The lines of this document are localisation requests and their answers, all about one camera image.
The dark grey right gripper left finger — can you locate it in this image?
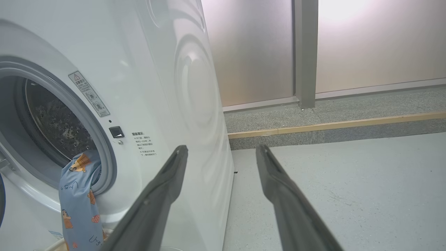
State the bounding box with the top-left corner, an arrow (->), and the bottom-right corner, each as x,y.
100,145 -> 189,251

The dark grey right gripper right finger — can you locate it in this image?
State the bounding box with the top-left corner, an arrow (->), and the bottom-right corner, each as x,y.
256,144 -> 345,251

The blue cartoon print garment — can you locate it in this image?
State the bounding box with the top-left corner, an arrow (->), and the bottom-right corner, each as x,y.
58,150 -> 106,251

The black round glass washer door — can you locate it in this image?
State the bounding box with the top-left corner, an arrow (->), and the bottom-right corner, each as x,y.
0,173 -> 6,229

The grey rubber door gasket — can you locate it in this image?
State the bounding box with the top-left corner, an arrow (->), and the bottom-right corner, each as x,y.
0,58 -> 117,196

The white washing machine body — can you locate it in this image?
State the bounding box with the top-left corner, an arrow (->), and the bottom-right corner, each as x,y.
0,0 -> 234,251

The printed text label on washer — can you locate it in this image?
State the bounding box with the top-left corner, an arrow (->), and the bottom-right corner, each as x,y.
131,131 -> 157,157

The wooden floor edge strip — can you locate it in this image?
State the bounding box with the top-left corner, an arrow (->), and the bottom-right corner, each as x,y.
228,111 -> 446,139

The steel perforated washer drum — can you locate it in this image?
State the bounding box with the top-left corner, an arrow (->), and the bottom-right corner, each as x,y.
24,78 -> 101,168

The grey warning sticker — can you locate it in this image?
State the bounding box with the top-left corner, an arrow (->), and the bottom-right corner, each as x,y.
68,71 -> 110,117

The grey metal window frame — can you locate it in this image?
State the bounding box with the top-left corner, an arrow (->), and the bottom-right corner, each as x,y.
222,0 -> 446,113

